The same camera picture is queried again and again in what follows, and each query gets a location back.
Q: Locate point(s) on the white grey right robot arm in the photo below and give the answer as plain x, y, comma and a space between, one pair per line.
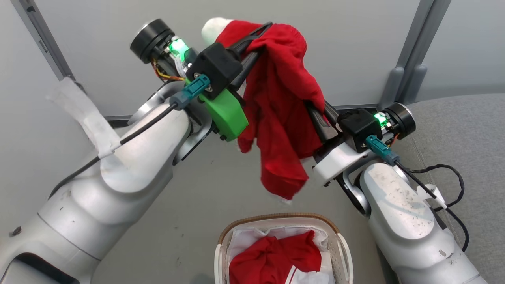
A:
394, 205

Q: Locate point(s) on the red garment with white stripe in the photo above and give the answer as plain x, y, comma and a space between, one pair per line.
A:
268, 260

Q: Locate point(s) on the small white tape tag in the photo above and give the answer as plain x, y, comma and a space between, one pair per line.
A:
430, 194

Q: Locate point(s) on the red knit garment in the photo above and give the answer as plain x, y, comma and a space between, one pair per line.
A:
276, 98

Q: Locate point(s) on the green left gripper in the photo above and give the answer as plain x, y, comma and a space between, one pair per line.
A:
229, 114

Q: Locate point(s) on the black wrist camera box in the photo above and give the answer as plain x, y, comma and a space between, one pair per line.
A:
357, 128
215, 67

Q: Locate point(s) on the white cloth in basket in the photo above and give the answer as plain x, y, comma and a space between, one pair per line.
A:
244, 236

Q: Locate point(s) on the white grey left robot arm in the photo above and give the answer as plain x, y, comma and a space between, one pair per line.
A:
130, 165

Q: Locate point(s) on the white laundry basket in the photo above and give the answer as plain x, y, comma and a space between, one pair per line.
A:
335, 244

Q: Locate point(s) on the grey partition post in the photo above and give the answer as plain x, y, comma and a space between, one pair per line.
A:
43, 39
418, 39

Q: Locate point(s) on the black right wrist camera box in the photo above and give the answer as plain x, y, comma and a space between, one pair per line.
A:
357, 128

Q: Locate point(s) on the white fabric tape strip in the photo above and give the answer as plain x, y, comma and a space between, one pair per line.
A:
90, 118

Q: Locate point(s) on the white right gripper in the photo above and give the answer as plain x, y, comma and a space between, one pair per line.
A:
335, 163

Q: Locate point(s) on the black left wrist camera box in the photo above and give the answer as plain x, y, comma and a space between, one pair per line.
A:
215, 67

